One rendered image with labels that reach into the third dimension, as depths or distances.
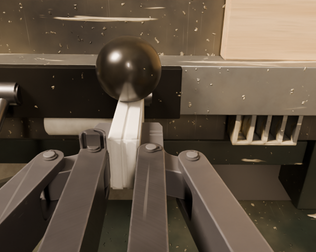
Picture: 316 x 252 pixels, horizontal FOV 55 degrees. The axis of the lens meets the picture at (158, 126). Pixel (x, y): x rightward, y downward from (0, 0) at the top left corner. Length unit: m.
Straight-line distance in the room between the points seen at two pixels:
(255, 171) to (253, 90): 1.93
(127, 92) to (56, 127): 0.18
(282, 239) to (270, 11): 0.29
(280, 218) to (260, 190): 1.77
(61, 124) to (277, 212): 0.34
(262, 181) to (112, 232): 1.84
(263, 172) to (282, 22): 1.90
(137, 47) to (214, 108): 0.15
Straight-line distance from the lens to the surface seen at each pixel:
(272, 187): 2.17
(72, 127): 0.33
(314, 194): 0.51
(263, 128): 0.34
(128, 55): 0.16
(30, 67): 0.30
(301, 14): 0.33
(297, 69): 0.31
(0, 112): 0.29
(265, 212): 0.49
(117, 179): 0.15
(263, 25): 0.31
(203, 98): 0.30
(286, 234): 0.47
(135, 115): 0.16
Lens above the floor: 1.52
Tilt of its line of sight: 29 degrees down
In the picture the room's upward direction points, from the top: 105 degrees counter-clockwise
